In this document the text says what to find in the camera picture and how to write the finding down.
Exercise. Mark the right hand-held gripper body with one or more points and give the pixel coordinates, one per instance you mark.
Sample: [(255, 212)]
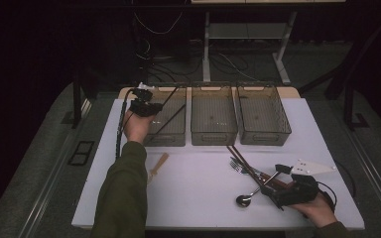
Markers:
[(301, 191)]

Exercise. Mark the white metal desk frame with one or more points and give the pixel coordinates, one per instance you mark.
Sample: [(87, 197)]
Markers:
[(206, 49)]

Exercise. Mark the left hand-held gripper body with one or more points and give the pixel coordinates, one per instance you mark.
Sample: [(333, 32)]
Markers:
[(144, 108)]

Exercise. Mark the black slanted metal frame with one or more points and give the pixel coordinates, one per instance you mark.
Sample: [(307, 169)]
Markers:
[(335, 86)]

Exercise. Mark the person's right hand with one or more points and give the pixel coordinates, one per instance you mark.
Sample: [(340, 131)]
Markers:
[(320, 211)]

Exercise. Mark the black floor socket frame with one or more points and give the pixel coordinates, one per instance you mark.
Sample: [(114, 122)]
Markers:
[(81, 153)]

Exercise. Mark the grey transparent plastic basket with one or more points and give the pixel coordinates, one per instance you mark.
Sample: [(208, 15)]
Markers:
[(261, 115), (175, 132), (213, 115)]

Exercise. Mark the metal floor rail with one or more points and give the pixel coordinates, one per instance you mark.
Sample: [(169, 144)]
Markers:
[(374, 180), (52, 178)]

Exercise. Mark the black metal stand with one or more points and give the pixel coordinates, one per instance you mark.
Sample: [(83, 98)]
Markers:
[(348, 109), (77, 105)]

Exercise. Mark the metal spoon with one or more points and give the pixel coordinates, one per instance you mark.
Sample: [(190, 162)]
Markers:
[(243, 200)]

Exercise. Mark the brown wooden chopstick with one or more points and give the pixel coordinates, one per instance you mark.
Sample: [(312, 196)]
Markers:
[(241, 163), (244, 159)]

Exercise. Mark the black chopstick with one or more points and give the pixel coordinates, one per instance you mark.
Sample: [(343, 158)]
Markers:
[(170, 95), (170, 119)]

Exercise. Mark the person's left hand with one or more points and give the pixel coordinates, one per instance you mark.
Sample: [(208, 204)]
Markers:
[(137, 129)]

